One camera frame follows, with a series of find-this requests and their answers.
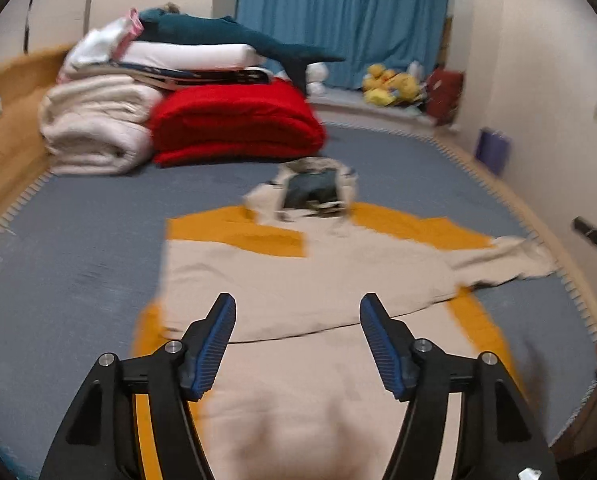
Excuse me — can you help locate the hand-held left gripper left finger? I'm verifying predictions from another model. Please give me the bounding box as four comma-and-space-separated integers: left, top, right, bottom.
38, 292, 238, 480

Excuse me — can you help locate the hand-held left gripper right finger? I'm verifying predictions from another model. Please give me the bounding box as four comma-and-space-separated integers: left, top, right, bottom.
359, 294, 559, 480

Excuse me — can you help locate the beige and yellow hoodie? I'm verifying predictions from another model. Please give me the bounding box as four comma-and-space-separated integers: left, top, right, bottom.
131, 156, 559, 480

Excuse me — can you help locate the purple box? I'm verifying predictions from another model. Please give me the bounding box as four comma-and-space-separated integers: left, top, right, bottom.
475, 128, 511, 177

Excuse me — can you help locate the red bag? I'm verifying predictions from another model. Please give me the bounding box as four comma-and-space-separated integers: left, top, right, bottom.
425, 69, 465, 128

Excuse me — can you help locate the red folded blanket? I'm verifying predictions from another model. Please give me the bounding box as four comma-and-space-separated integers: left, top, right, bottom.
148, 79, 328, 167

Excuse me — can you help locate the cream folded quilt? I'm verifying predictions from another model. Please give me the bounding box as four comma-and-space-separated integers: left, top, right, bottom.
39, 74, 163, 177

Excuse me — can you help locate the yellow plush toy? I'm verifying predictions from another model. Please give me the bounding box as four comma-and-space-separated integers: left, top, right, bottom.
363, 63, 422, 107

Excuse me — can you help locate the printed folded blanket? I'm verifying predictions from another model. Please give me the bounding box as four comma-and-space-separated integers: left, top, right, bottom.
111, 61, 275, 93

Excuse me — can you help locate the white pillow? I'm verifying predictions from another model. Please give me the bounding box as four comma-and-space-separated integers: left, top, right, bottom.
121, 41, 266, 72

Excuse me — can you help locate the teal shark plush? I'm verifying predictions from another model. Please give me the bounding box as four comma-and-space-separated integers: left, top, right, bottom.
138, 6, 347, 96

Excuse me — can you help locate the pink cloth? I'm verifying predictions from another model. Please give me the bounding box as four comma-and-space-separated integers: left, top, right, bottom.
111, 7, 145, 61

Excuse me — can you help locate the blue curtain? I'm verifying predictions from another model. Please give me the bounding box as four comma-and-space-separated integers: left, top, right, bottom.
236, 0, 452, 92

